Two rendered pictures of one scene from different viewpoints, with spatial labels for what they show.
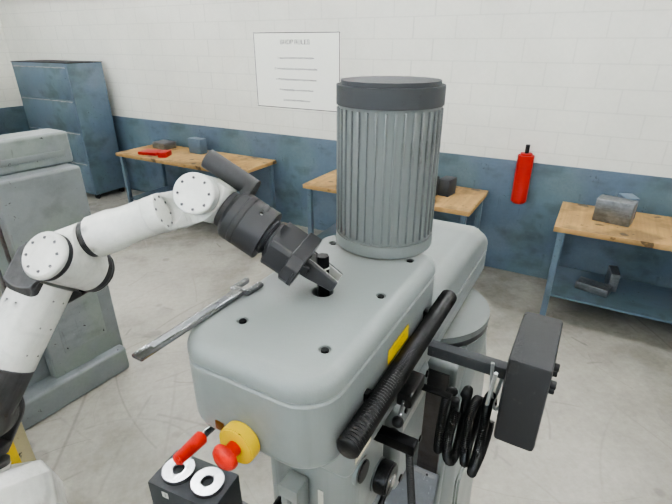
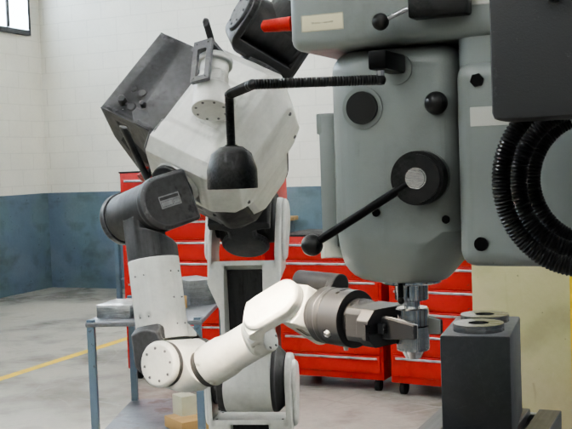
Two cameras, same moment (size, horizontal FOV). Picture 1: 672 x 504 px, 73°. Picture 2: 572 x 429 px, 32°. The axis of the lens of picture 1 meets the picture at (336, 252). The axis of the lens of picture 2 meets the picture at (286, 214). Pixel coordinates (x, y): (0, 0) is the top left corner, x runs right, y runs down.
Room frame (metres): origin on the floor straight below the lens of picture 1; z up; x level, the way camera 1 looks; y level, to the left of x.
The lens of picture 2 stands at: (0.36, -1.37, 1.48)
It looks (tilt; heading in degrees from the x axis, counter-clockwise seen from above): 3 degrees down; 85
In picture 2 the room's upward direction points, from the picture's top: 2 degrees counter-clockwise
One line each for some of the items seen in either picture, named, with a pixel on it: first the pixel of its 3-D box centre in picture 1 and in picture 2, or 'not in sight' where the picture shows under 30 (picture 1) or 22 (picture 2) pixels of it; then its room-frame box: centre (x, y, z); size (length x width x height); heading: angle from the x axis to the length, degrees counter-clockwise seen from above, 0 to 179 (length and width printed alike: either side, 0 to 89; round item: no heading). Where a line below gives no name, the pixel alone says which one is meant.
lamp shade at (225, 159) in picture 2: not in sight; (231, 166); (0.42, 0.05, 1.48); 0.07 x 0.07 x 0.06
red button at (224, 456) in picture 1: (228, 454); not in sight; (0.45, 0.15, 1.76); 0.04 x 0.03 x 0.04; 60
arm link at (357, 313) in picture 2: not in sight; (365, 322); (0.61, 0.10, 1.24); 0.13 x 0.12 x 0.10; 37
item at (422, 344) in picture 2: not in sight; (412, 331); (0.67, 0.02, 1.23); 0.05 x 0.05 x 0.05
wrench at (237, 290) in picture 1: (203, 314); not in sight; (0.59, 0.20, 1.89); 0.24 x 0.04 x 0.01; 150
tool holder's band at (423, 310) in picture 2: not in sight; (412, 310); (0.67, 0.02, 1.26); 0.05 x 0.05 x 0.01
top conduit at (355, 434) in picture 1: (407, 354); not in sight; (0.62, -0.12, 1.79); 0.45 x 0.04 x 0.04; 150
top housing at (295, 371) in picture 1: (327, 326); not in sight; (0.68, 0.02, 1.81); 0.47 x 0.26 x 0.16; 150
